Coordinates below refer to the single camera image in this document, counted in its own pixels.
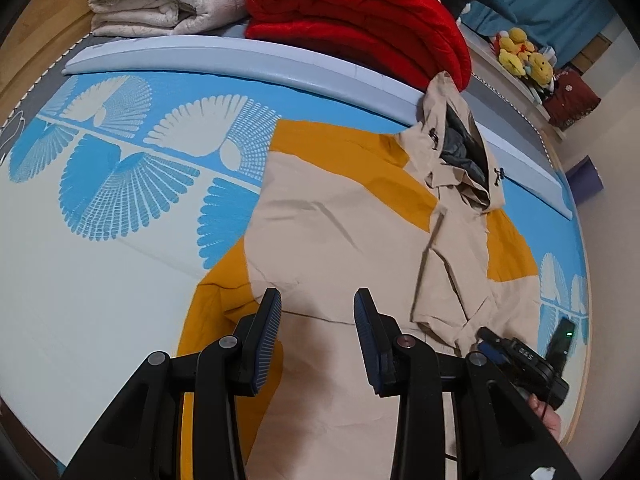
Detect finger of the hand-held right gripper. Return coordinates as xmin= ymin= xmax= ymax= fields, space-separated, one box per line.
xmin=475 ymin=326 xmax=511 ymax=361

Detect grey mattress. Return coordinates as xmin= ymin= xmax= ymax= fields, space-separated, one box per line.
xmin=0 ymin=25 xmax=101 ymax=161

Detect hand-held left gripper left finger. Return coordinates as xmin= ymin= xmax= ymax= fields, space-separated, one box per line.
xmin=60 ymin=287 xmax=283 ymax=480

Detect yellow plush toys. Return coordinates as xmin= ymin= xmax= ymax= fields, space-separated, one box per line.
xmin=457 ymin=20 xmax=568 ymax=136

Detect yellow plush toy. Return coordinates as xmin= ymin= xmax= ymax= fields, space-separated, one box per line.
xmin=497 ymin=27 xmax=528 ymax=53
xmin=499 ymin=50 xmax=526 ymax=77
xmin=527 ymin=52 xmax=556 ymax=86

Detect dark red bag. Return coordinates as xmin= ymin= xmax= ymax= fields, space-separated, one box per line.
xmin=542 ymin=70 xmax=601 ymax=128

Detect beige and yellow hooded jacket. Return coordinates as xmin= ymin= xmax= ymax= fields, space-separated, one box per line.
xmin=177 ymin=71 xmax=543 ymax=480

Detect folded red blanket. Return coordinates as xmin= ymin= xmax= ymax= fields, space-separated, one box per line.
xmin=245 ymin=0 xmax=473 ymax=92

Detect blue patterned mat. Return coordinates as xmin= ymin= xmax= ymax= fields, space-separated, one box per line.
xmin=0 ymin=72 xmax=591 ymax=466

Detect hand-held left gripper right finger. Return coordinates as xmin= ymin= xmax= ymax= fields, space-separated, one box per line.
xmin=352 ymin=288 xmax=583 ymax=480

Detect purple box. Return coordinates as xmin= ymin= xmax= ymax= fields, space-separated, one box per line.
xmin=567 ymin=157 xmax=603 ymax=206

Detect person's right hand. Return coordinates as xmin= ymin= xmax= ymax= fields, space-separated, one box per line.
xmin=527 ymin=394 xmax=568 ymax=448

